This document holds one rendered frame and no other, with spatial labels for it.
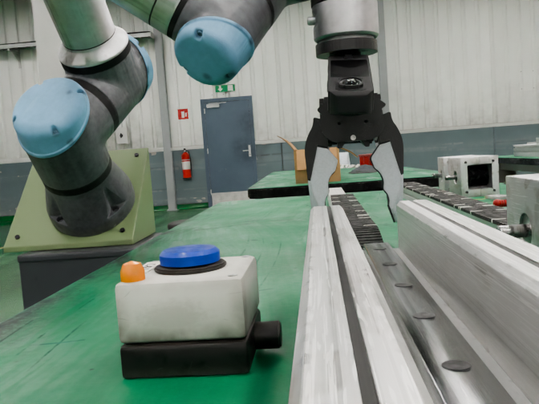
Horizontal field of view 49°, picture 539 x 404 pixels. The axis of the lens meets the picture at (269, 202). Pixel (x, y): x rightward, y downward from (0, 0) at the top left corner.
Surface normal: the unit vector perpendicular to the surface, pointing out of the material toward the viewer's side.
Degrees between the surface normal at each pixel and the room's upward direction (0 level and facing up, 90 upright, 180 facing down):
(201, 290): 90
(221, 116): 90
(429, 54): 90
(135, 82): 103
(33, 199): 44
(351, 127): 90
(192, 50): 130
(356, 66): 28
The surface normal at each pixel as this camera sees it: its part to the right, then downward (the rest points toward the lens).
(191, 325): -0.08, 0.08
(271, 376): -0.07, -0.99
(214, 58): -0.38, 0.72
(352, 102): -0.09, 0.54
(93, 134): 0.93, 0.19
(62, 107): -0.14, -0.56
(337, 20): -0.38, 0.10
